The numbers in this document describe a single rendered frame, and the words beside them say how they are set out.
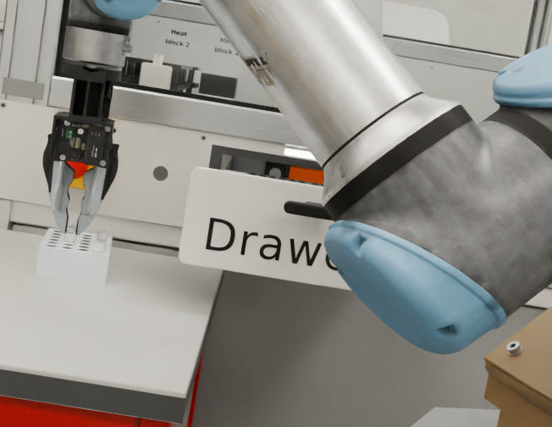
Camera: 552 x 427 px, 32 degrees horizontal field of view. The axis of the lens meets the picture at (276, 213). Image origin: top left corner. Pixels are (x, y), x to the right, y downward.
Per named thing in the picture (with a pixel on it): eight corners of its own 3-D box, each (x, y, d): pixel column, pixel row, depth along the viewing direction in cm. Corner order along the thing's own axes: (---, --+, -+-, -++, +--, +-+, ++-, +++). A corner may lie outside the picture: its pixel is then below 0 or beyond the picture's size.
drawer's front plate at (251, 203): (429, 303, 109) (447, 208, 108) (177, 262, 109) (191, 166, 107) (427, 299, 111) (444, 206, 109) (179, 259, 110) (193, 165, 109)
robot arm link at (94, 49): (69, 26, 120) (134, 37, 122) (63, 63, 121) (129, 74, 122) (63, 24, 113) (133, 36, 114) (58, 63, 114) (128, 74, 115)
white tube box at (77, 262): (105, 285, 117) (109, 255, 116) (35, 276, 115) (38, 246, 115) (108, 263, 129) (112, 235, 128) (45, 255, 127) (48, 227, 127)
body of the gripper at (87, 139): (44, 163, 114) (57, 62, 112) (51, 156, 122) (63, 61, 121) (109, 173, 115) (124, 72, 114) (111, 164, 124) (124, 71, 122)
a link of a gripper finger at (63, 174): (37, 235, 117) (51, 161, 116) (42, 227, 123) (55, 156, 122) (63, 240, 117) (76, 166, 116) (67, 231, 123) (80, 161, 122)
